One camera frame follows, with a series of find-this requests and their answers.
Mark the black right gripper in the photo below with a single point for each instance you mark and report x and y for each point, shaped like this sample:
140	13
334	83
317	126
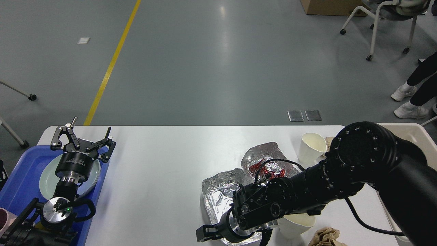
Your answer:
229	229

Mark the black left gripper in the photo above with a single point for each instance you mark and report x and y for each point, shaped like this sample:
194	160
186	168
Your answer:
76	162

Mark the green plate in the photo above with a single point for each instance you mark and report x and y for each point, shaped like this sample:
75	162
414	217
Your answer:
48	179

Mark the white paper cup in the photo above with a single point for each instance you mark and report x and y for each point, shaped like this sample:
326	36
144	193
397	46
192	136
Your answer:
292	226
312	146

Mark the foil tray with red wrapper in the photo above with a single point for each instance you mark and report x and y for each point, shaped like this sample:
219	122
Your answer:
270	152

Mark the pink mug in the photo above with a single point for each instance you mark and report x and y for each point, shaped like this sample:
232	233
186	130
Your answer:
6	220

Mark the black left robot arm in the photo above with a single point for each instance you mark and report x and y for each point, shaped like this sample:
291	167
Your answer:
50	223

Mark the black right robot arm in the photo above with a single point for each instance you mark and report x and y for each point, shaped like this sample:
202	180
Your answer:
362	153

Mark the crushed red can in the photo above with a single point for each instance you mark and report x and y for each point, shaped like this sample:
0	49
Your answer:
267	171

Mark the chair leg with caster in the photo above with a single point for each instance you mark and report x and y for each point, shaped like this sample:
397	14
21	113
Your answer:
31	97

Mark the crumpled brown paper ball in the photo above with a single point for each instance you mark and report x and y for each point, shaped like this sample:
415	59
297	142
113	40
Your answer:
326	236
328	141

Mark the left floor outlet plate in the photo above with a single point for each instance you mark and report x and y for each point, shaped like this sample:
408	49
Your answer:
295	116

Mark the floor outlet plate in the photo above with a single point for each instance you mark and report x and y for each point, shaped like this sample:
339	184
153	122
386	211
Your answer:
295	116
313	115

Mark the right floor outlet plate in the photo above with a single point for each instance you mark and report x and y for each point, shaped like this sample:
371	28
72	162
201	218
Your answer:
313	115

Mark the beige plastic bin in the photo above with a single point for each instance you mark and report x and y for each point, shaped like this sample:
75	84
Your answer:
416	134

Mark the person in black pants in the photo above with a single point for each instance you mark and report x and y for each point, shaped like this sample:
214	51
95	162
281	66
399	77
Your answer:
420	87

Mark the cardboard box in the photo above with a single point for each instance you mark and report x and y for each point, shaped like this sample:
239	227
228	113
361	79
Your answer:
330	7

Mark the white office chair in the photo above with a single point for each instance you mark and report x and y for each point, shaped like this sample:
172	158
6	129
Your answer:
393	10

